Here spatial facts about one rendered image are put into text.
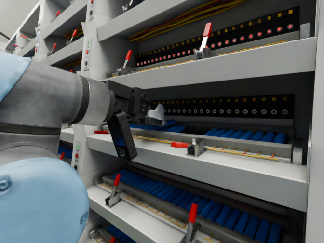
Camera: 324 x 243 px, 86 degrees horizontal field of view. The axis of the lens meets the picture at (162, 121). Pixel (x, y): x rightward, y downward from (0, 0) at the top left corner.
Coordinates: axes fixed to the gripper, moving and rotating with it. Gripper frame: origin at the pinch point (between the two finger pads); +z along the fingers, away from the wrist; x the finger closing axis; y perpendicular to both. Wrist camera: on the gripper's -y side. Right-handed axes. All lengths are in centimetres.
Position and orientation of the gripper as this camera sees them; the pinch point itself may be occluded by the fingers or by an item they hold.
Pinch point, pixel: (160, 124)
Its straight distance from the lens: 50.9
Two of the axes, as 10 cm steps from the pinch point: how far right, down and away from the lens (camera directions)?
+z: 6.3, 1.1, 7.7
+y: 1.1, -9.9, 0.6
